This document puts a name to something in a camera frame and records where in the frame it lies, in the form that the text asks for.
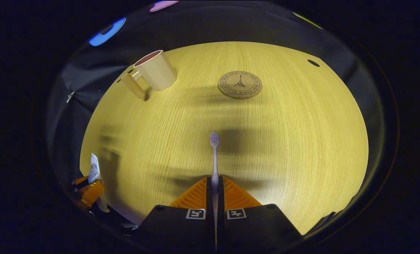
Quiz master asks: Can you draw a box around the black backdrop cloth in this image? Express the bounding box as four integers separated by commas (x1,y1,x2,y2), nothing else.
47,0,387,216

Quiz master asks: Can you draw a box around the round cork coaster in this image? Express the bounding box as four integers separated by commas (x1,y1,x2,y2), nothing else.
217,71,263,99

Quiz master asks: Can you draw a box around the white toothpaste tube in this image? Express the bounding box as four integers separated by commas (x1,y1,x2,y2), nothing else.
88,153,101,184

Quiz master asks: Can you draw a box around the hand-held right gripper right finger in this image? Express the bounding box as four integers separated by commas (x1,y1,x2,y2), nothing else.
217,175,304,253

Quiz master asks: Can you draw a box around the beige cup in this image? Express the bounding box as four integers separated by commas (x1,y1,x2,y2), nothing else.
120,50,178,101

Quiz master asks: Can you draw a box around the white toothbrush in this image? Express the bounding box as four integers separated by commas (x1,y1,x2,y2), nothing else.
209,132,220,226

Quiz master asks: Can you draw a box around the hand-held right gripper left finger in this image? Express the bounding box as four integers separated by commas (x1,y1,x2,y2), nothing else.
135,176,216,253

